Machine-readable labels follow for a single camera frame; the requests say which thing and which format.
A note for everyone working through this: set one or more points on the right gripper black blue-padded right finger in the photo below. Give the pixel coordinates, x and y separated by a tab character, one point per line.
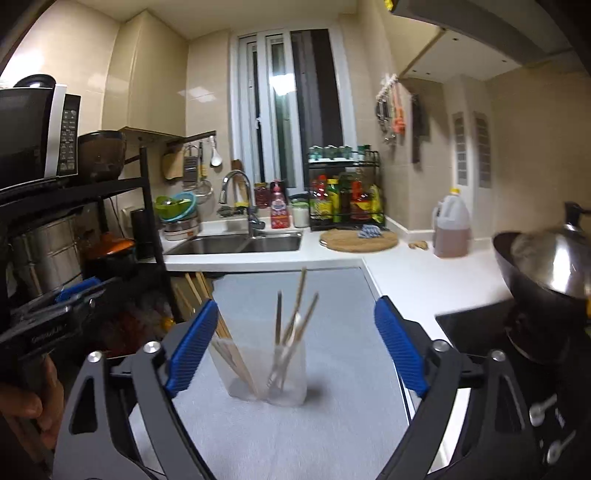
401	350

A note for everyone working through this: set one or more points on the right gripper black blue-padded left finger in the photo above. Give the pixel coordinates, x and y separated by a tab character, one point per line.
120	421

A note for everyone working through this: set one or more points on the white handled knife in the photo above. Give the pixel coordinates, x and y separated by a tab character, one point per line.
284	363

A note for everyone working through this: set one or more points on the hanging white ladle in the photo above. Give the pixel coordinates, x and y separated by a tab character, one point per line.
216	159

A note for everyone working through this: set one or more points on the black wok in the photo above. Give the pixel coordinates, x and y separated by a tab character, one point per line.
539	300

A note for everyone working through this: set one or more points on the hanging metal grater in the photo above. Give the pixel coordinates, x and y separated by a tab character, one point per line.
190	168

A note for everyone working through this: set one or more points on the microwave oven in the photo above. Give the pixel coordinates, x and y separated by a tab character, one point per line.
39	131

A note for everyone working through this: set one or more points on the hanging orange utensils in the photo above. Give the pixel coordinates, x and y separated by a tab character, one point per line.
390	112

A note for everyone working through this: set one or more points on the person's left hand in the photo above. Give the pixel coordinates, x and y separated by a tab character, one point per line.
48	412

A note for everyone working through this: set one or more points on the hanging cleaver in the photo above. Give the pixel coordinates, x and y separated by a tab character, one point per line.
418	127

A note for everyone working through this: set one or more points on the black gas stove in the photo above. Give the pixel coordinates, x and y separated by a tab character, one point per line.
528	415

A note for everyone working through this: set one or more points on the black condiment rack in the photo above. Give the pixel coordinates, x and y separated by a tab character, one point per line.
345	187

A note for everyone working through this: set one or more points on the round wooden cutting board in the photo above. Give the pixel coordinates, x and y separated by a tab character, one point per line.
349	241

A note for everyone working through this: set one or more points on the stainless steel sink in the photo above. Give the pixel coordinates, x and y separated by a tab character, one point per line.
239	243

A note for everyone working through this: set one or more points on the steel wok lid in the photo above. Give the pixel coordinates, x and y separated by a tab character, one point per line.
557	258

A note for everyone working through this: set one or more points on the chrome kitchen faucet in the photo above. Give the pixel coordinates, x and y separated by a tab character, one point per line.
243	195

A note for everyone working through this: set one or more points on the blue checkered cloth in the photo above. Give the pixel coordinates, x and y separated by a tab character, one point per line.
370	231

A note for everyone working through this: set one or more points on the plastic oil jug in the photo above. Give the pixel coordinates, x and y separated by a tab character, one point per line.
452	227

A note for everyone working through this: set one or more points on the grey woven table mat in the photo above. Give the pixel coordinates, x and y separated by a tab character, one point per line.
328	403

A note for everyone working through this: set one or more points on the pink dish soap bottle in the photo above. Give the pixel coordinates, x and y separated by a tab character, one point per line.
279	216

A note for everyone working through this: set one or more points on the ginger piece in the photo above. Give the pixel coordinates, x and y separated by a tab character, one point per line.
422	245

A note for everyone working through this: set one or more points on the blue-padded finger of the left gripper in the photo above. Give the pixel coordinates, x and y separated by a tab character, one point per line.
76	289

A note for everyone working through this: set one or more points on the stainless steel stock pot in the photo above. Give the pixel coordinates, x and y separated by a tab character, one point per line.
47	258

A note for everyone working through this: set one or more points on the green plastic bowl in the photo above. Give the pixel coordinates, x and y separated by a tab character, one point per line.
175	208

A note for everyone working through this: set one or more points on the clear plastic utensil container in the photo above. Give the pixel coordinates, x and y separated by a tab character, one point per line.
258	359

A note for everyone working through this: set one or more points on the dark brown bowl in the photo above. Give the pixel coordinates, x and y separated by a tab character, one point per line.
101	155

